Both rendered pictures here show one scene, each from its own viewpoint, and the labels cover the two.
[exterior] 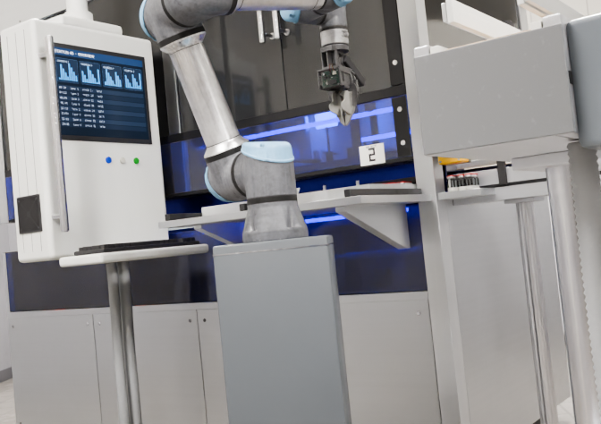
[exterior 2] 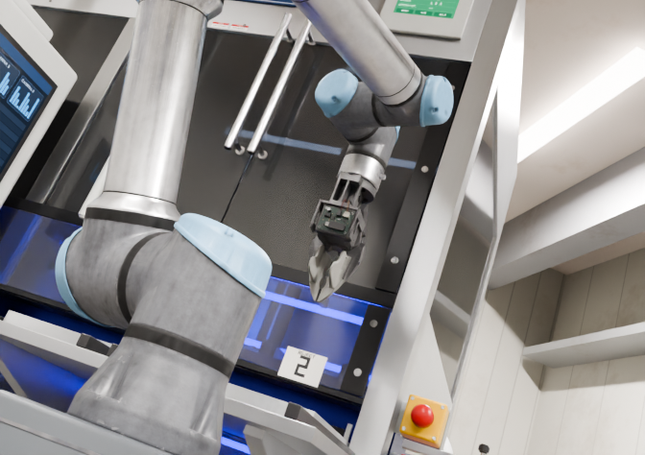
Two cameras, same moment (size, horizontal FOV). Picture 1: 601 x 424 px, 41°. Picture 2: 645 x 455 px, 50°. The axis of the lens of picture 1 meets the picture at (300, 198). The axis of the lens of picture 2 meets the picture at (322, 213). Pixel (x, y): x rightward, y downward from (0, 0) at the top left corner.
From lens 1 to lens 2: 113 cm
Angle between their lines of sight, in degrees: 23
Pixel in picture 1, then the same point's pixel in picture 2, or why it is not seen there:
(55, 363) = not seen: outside the picture
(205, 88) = (170, 86)
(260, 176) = (192, 291)
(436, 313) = not seen: outside the picture
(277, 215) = (184, 391)
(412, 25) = (441, 227)
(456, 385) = not seen: outside the picture
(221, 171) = (107, 245)
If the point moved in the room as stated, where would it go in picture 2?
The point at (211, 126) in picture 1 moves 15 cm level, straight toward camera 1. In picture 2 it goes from (139, 156) to (170, 111)
